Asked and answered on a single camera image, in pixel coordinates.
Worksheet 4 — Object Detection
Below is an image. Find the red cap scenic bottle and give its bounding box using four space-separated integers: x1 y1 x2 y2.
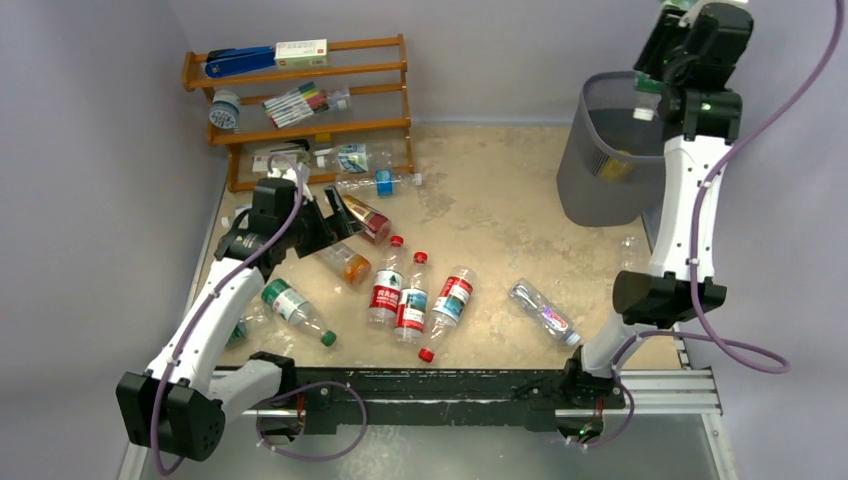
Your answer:
394 251 429 344

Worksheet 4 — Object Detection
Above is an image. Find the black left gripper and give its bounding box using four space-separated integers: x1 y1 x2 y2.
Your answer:
280 186 364 258

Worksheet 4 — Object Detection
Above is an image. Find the red cap water bottle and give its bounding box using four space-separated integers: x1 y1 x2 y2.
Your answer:
367 235 404 324

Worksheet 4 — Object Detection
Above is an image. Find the dark green label bottle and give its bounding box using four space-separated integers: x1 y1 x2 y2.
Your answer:
226 307 270 348

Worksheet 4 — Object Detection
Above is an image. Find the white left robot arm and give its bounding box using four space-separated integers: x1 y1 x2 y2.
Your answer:
116 178 361 461

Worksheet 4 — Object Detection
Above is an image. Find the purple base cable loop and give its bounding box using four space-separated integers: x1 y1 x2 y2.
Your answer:
254 380 369 464

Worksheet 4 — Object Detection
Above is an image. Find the grey mesh waste bin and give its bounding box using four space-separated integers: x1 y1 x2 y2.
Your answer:
556 71 665 227

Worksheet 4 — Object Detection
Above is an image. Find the orange juice bottle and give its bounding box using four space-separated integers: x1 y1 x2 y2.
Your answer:
317 242 372 286

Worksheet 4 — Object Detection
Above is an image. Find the green label tea bottle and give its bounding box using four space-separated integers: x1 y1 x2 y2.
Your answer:
633 72 663 121

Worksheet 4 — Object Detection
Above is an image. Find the clear purple label bottle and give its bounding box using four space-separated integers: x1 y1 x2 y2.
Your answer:
508 278 582 347

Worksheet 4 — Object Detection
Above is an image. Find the red scenic label bottle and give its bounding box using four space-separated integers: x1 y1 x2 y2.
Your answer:
418 265 477 364

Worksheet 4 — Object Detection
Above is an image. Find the blue stapler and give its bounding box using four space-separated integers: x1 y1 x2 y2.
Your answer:
204 46 275 78

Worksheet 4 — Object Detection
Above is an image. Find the wooden shelf rack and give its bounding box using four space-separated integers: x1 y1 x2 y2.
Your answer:
181 34 415 192

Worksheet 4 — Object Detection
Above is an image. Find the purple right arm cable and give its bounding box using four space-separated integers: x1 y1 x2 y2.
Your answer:
609 0 846 376

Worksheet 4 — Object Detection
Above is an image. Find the white red box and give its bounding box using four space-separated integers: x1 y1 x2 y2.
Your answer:
274 39 329 71

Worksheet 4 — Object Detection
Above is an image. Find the yellow lemon drink bottle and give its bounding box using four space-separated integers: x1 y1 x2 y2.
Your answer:
596 153 634 184

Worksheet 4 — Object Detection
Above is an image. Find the blue white label bottle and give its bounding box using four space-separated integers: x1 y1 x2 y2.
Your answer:
314 142 394 174

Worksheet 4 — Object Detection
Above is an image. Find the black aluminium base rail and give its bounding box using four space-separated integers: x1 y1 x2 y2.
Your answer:
208 366 723 439

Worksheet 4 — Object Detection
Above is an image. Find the green label water bottle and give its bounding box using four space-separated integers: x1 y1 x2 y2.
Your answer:
260 278 338 347

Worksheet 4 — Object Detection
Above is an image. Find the clear crushed bottle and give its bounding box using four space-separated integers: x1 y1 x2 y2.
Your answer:
619 236 649 272

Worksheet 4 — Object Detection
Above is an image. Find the green white carton box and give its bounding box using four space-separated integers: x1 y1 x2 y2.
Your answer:
251 151 310 178

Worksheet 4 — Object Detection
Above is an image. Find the clear bottle blue label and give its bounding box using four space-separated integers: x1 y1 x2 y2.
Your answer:
335 169 423 197

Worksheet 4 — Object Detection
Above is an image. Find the red label tea bottle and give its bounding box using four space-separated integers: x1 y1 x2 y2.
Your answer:
342 194 392 246

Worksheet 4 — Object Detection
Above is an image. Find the pack of coloured markers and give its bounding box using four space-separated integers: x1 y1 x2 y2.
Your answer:
261 82 329 128

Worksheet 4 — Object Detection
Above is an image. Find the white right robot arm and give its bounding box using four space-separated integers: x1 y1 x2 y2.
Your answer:
561 1 754 408

